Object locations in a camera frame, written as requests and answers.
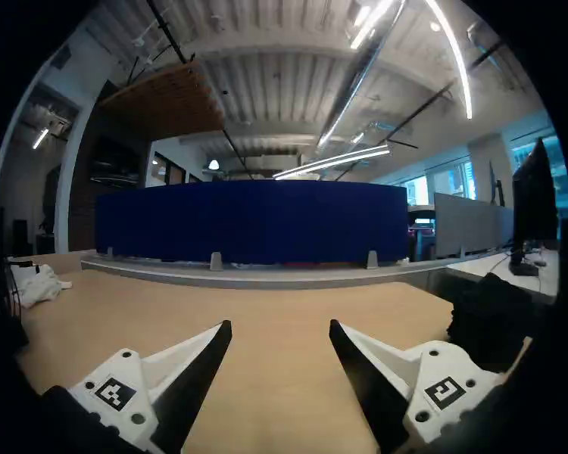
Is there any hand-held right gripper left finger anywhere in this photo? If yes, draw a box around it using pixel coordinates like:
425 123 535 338
67 319 233 454

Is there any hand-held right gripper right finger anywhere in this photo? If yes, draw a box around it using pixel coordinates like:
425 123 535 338
329 319 506 454

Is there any heap of white towels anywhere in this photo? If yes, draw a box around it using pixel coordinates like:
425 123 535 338
10 263 73 309

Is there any grey desk screen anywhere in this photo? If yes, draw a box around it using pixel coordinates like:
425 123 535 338
433 192 515 260

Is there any blue desk screen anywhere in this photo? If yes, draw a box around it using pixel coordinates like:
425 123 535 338
80 179 444 291

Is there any black computer monitor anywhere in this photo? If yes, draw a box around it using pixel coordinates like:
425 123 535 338
508 137 560 278

